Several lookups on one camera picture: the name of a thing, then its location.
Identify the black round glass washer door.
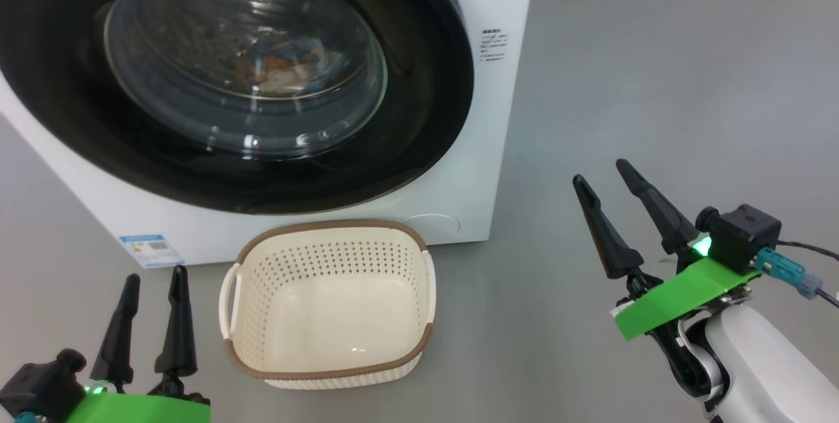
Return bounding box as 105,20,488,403
0,0,475,215

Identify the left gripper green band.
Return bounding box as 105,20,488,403
66,266,212,423

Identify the teal right camera connector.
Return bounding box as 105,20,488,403
755,247,824,300

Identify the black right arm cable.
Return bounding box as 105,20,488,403
777,239,839,310

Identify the blue cartoon print garment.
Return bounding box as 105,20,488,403
233,39,343,83

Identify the cream white garment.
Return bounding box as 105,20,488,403
252,66,328,95

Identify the round drain filter cover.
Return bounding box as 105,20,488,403
401,213,461,237

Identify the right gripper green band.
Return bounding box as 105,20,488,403
572,159,761,392

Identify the cream perforated laundry basket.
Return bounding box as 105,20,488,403
218,218,438,390

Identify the blue energy label sticker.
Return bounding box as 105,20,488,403
119,234,186,270

